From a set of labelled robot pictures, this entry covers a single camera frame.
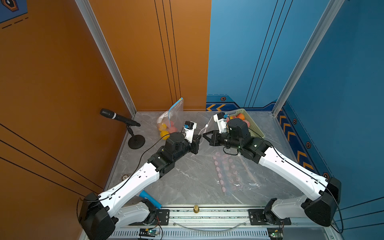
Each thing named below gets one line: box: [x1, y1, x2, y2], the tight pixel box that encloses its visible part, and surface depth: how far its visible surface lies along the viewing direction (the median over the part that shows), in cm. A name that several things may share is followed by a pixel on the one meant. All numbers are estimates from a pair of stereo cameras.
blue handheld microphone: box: [139, 190, 162, 210], surface depth 80 cm
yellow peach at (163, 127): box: [158, 123, 167, 132], surface depth 102 cm
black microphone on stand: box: [100, 108, 146, 150], surface depth 93 cm
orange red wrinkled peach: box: [237, 113, 245, 121], surface depth 113 cm
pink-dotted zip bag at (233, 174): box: [212, 152, 262, 195], surface depth 87 cm
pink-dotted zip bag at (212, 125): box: [199, 115, 219, 135], surface depth 71 cm
